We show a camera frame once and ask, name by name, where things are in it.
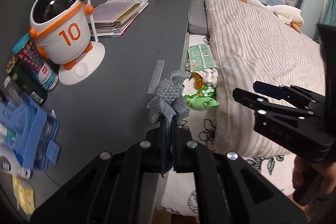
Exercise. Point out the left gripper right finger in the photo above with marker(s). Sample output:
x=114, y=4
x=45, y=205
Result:
x=228, y=189

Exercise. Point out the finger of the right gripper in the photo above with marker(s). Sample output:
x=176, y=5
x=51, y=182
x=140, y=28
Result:
x=276, y=92
x=255, y=102

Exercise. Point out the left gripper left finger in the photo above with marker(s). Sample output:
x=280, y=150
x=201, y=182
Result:
x=108, y=189

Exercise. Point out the grey quilted cloth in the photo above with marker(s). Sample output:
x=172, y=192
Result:
x=167, y=100

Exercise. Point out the person's right hand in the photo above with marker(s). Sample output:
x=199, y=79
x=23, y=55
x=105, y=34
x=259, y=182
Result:
x=325, y=168

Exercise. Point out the green plastic wrapper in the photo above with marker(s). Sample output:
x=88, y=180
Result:
x=203, y=99

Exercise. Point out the striped beige duvet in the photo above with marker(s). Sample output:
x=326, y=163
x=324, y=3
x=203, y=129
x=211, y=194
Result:
x=251, y=44

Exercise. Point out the green white wipes pack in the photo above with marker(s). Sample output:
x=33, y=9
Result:
x=200, y=58

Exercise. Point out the white goose plush toy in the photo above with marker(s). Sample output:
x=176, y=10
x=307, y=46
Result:
x=288, y=14

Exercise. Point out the grey bedside desk shelf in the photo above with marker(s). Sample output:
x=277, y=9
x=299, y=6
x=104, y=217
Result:
x=106, y=111

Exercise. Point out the yellow tissue pack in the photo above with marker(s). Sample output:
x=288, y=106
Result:
x=24, y=195

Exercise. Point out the blue desk organiser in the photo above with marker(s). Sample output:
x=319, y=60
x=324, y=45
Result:
x=34, y=129

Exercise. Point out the grey mesh pillow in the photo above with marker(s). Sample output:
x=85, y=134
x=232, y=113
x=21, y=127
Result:
x=198, y=18

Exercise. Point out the dark green bottle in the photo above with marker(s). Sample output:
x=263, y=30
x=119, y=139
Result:
x=18, y=72

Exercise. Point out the teal lid canister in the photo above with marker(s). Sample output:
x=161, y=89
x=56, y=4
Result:
x=26, y=51

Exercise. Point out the stack of notebooks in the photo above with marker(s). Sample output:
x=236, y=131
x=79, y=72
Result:
x=113, y=17

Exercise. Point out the white orange robot lamp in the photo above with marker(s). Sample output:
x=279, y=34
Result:
x=64, y=32

